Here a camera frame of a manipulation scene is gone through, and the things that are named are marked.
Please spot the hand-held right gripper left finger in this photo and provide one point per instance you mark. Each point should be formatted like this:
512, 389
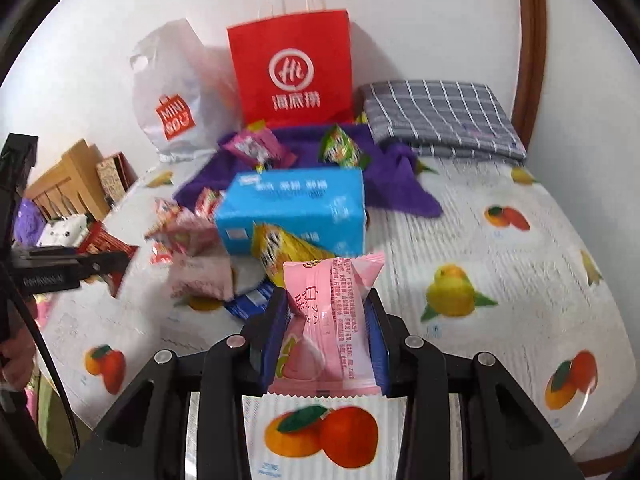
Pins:
276, 332

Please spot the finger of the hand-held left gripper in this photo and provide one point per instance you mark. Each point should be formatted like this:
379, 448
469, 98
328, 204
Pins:
102, 264

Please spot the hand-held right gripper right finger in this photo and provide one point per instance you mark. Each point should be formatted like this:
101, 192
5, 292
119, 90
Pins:
378, 342

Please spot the pink snack packet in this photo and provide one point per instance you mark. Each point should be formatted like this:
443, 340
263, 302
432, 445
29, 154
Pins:
325, 320

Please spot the yellow snack packet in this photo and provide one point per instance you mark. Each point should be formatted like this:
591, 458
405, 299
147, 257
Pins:
272, 250

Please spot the pale pink pastry packet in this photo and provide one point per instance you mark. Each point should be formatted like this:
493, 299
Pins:
202, 280
190, 232

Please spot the blue cardboard box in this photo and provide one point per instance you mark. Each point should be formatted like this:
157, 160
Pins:
300, 200

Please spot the person's left hand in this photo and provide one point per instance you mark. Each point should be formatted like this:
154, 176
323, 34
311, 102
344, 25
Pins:
17, 360

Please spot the blue snack packet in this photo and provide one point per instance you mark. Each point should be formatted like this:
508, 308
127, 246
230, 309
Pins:
247, 302

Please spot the white plush toy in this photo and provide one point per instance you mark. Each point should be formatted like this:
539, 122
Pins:
62, 230

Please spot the purple plush cloth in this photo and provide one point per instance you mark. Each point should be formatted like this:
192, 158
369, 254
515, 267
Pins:
27, 222

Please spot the brown patterned box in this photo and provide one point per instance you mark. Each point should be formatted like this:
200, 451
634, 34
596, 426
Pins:
114, 177

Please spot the light wooden furniture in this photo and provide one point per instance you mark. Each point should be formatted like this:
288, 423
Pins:
70, 175

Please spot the small red snack packet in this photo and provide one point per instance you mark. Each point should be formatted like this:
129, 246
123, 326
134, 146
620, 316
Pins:
207, 201

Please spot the fruit print bed sheet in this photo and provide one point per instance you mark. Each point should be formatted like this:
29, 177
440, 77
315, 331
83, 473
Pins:
500, 310

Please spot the purple towel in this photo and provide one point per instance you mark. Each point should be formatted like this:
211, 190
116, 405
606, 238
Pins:
395, 180

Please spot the magenta snack packet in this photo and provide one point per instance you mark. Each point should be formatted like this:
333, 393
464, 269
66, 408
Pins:
255, 145

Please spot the green snack packet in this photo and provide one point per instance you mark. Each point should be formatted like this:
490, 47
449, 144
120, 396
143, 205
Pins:
342, 147

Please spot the white plastic bag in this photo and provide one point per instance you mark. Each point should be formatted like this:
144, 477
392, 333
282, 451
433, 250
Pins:
165, 75

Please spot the grey plaid folded cloth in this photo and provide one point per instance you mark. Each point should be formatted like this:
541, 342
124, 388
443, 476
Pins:
440, 115

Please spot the red paper bag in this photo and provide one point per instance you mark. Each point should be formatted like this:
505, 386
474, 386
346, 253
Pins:
290, 40

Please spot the brown wooden bed frame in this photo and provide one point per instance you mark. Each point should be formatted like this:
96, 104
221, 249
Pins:
531, 45

